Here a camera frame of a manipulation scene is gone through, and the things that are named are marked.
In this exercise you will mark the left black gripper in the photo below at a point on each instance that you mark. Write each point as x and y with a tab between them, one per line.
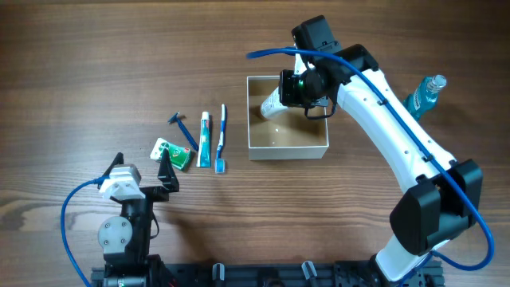
169	181

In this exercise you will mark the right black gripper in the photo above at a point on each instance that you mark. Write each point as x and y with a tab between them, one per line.
286	95

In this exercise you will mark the white green-leaf lotion tube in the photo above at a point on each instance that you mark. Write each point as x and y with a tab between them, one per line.
272	106

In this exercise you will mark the green white soap packet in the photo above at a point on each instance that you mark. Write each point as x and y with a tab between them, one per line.
180	156

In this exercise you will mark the teal mouthwash bottle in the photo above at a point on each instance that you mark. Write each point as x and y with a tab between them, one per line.
425	96

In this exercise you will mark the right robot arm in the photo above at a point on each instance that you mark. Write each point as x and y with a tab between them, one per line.
440	195

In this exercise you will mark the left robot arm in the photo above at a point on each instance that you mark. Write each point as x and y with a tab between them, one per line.
125	239

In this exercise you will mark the white open cardboard box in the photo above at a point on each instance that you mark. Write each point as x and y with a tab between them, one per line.
289	135

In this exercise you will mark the blue disposable razor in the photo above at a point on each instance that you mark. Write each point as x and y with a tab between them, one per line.
176	119

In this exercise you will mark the teal white toothpaste tube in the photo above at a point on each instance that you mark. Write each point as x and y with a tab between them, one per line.
203	159

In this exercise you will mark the blue white toothbrush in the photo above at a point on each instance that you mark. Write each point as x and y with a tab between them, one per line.
220	164

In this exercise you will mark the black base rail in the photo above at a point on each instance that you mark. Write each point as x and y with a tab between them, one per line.
339	273

